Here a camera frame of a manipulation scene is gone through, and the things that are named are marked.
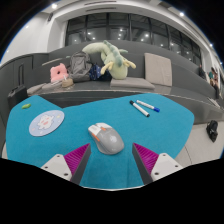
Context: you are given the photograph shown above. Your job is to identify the flat grey seat cushion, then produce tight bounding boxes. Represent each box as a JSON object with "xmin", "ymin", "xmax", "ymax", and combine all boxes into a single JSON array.
[
  {"xmin": 26, "ymin": 83, "xmax": 44, "ymax": 96},
  {"xmin": 109, "ymin": 77, "xmax": 156, "ymax": 90}
]

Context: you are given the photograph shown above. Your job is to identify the round grey seat cushion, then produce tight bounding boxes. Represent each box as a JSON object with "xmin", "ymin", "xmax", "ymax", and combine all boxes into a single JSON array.
[{"xmin": 41, "ymin": 80, "xmax": 64, "ymax": 92}]

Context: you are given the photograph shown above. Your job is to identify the upright grey square cushion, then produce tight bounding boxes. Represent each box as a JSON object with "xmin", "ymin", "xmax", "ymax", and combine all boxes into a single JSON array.
[{"xmin": 143, "ymin": 52, "xmax": 173, "ymax": 88}]

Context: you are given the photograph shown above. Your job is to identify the dark blue patterned bag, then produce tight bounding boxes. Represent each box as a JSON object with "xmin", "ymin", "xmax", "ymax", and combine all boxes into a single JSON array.
[{"xmin": 89, "ymin": 63, "xmax": 113, "ymax": 82}]

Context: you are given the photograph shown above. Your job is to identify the person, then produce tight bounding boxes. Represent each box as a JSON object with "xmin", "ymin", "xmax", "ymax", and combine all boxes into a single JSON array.
[
  {"xmin": 197, "ymin": 63, "xmax": 207, "ymax": 80},
  {"xmin": 208, "ymin": 67, "xmax": 221, "ymax": 99}
]

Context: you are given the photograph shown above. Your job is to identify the small tan round pouch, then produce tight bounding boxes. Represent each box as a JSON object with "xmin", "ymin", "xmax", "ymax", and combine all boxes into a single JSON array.
[{"xmin": 61, "ymin": 78, "xmax": 75, "ymax": 89}]

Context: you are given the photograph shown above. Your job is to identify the black suitcase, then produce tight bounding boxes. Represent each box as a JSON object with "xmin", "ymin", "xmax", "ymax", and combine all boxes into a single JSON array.
[{"xmin": 7, "ymin": 63, "xmax": 28, "ymax": 111}]

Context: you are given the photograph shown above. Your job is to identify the white marker with blue cap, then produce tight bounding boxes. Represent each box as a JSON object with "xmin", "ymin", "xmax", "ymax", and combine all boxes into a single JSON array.
[{"xmin": 136, "ymin": 99, "xmax": 161, "ymax": 113}]

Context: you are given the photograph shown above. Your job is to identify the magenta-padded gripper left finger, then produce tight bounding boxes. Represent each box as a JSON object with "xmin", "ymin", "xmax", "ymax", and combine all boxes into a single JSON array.
[{"xmin": 41, "ymin": 143, "xmax": 92, "ymax": 185}]

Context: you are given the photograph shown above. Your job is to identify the round pale blue mouse pad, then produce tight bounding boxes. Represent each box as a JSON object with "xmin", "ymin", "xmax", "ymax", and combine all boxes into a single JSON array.
[{"xmin": 28, "ymin": 109, "xmax": 65, "ymax": 138}]

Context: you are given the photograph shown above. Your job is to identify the black bag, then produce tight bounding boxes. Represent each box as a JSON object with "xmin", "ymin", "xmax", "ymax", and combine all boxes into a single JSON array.
[{"xmin": 205, "ymin": 119, "xmax": 219, "ymax": 143}]

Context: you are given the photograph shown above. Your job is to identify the grey white computer mouse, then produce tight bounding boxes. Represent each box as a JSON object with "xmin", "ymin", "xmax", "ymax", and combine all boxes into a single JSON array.
[{"xmin": 87, "ymin": 122, "xmax": 125, "ymax": 155}]

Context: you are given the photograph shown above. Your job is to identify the ceiling spot lights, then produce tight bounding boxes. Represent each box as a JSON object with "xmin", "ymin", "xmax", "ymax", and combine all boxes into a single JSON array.
[{"xmin": 23, "ymin": 2, "xmax": 214, "ymax": 49}]

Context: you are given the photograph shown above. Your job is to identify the white marker with black cap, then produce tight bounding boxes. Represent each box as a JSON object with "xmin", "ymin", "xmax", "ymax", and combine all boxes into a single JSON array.
[{"xmin": 129, "ymin": 100, "xmax": 151, "ymax": 118}]

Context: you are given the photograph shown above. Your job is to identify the large dark glass window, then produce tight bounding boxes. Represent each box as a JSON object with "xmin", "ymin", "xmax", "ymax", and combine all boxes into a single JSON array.
[{"xmin": 64, "ymin": 12, "xmax": 203, "ymax": 66}]

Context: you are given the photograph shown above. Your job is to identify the long green dragon plush toy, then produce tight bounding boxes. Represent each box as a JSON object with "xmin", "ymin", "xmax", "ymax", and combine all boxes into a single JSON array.
[{"xmin": 81, "ymin": 39, "xmax": 137, "ymax": 81}]

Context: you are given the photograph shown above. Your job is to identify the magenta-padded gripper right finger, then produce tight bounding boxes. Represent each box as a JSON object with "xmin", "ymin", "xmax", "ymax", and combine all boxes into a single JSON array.
[{"xmin": 131, "ymin": 143, "xmax": 184, "ymax": 185}]

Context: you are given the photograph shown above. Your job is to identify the pink plush cushion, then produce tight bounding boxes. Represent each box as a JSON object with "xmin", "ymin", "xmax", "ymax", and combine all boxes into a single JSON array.
[{"xmin": 49, "ymin": 62, "xmax": 69, "ymax": 84}]

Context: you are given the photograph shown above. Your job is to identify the grey backpack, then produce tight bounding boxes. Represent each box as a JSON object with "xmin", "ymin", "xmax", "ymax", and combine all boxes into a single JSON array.
[{"xmin": 67, "ymin": 51, "xmax": 94, "ymax": 83}]

